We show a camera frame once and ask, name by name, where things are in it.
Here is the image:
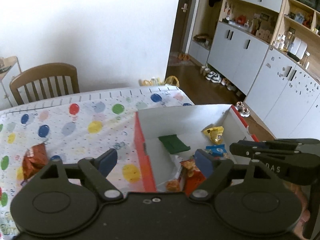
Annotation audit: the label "wooden cutout ornament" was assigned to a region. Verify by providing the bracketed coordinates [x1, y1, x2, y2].
[255, 29, 274, 43]

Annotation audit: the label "white black sneakers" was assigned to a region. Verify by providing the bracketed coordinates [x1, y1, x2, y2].
[205, 71, 222, 83]

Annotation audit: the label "wooden door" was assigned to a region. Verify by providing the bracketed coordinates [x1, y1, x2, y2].
[170, 0, 197, 55]

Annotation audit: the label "white storage container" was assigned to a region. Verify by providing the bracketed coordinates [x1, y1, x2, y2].
[291, 37, 308, 57]

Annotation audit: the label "white orange snack packet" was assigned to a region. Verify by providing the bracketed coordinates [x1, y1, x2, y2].
[170, 154, 187, 180]

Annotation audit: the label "brown chip bag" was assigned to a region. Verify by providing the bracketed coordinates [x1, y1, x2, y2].
[22, 142, 48, 180]

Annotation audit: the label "wooden chair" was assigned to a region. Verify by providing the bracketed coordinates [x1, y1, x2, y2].
[9, 62, 80, 107]

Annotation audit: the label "yellow snack packet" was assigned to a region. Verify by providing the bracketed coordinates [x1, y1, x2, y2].
[202, 126, 224, 145]

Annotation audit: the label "red cardboard box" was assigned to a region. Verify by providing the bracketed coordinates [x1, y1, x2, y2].
[133, 104, 258, 193]

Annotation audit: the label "wooden top side cabinet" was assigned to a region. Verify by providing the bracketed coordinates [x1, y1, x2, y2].
[0, 56, 22, 108]

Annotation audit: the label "yellow plastic bag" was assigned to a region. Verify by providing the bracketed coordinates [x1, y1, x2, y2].
[164, 76, 180, 87]

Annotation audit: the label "blue snack packet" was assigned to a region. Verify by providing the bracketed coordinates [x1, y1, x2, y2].
[205, 145, 228, 157]

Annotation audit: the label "red snack bag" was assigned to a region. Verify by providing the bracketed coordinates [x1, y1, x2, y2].
[166, 159, 208, 196]

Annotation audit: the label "green packet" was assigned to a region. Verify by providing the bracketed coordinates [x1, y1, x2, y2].
[158, 134, 190, 154]

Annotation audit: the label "beige patterned sneakers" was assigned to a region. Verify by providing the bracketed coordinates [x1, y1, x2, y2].
[235, 102, 250, 117]

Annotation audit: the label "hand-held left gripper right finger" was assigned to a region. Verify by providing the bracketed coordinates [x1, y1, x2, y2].
[190, 149, 284, 202]

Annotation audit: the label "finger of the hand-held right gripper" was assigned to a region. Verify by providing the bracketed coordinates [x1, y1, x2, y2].
[235, 139, 304, 151]
[229, 143, 304, 162]

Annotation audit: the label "grey wall cabinet unit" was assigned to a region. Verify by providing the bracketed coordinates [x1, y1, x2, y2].
[187, 0, 320, 140]

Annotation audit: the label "polka dot tablecloth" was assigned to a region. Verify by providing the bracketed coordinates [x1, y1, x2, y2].
[0, 85, 195, 240]

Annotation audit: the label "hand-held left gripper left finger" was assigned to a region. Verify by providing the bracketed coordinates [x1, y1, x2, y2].
[37, 148, 124, 202]

